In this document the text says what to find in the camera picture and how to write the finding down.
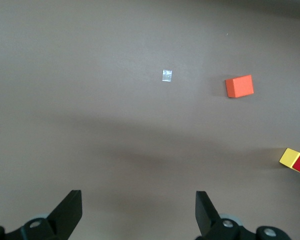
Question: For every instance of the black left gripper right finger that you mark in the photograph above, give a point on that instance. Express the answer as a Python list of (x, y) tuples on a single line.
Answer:
[(207, 217)]

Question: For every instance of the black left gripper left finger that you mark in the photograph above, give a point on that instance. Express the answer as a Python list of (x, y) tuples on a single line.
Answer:
[(65, 215)]

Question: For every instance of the yellow wooden block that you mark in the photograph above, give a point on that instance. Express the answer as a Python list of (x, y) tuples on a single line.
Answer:
[(289, 157)]

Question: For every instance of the orange wooden block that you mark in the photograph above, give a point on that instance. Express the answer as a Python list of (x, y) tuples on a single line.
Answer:
[(240, 86)]

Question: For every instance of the small clear tape piece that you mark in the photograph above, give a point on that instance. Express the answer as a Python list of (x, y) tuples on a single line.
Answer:
[(167, 75)]

